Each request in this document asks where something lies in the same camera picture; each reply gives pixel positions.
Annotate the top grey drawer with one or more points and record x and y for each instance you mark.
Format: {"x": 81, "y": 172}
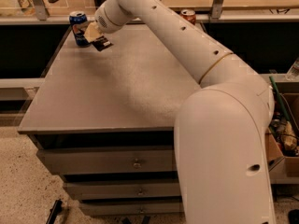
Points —
{"x": 107, "y": 160}

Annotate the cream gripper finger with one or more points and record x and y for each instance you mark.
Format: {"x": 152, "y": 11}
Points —
{"x": 92, "y": 32}

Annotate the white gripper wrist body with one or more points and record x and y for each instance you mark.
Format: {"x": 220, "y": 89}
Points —
{"x": 102, "y": 21}

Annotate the grey drawer cabinet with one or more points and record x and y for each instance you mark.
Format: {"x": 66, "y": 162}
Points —
{"x": 124, "y": 96}

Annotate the open cardboard box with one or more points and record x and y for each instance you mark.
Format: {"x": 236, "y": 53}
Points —
{"x": 284, "y": 169}

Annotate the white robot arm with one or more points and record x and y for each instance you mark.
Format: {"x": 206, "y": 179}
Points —
{"x": 220, "y": 129}

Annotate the orange soda can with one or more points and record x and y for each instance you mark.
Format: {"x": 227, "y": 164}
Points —
{"x": 188, "y": 15}

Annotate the black tool on floor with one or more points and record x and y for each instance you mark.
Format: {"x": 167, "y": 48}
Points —
{"x": 54, "y": 211}

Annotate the black rxbar chocolate bar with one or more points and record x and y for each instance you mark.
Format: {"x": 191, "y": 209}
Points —
{"x": 102, "y": 43}

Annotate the bottom grey drawer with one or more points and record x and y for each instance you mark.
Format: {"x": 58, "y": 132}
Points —
{"x": 132, "y": 207}

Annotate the green stick in box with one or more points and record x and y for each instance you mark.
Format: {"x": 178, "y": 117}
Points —
{"x": 279, "y": 99}

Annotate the grey drawer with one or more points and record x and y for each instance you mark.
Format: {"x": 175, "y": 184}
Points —
{"x": 132, "y": 207}
{"x": 122, "y": 189}
{"x": 107, "y": 160}

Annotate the middle grey drawer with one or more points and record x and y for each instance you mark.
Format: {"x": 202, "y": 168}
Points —
{"x": 122, "y": 189}

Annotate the blue pepsi can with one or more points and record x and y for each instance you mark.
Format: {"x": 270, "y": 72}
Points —
{"x": 78, "y": 22}

